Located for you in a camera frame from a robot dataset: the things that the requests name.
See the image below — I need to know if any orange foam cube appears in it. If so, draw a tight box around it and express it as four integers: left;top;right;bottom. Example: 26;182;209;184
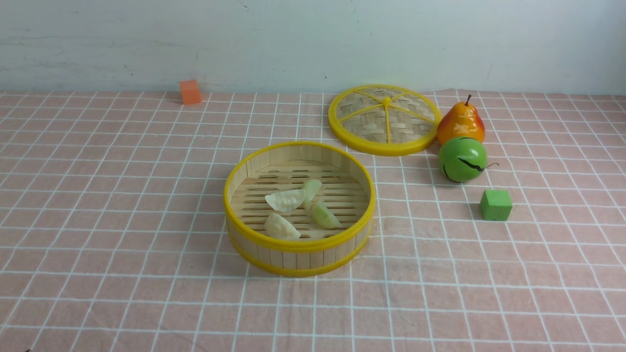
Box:
179;80;202;105

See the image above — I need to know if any woven steamer lid yellow rim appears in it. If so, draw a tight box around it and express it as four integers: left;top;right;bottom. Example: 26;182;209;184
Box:
327;85;443;157

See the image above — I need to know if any white dumpling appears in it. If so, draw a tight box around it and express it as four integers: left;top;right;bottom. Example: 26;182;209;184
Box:
265;189;307;213
264;213;301;241

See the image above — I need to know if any pale green dumpling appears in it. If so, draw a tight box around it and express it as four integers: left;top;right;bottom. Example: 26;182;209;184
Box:
311;199;341;229
302;179;322;210

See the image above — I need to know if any pink checked tablecloth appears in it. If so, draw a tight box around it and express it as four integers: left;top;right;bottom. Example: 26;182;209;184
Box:
0;91;626;352

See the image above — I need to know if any green toy apple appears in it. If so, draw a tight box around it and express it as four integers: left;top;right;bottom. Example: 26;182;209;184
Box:
438;136;498;183

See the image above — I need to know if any orange yellow toy pear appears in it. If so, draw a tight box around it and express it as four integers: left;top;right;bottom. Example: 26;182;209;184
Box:
436;94;486;146

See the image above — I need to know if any green foam cube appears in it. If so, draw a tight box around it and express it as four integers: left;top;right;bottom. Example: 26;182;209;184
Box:
479;189;514;222

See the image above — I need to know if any bamboo steamer tray yellow rim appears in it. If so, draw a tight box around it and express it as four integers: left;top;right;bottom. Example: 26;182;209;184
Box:
223;141;377;277

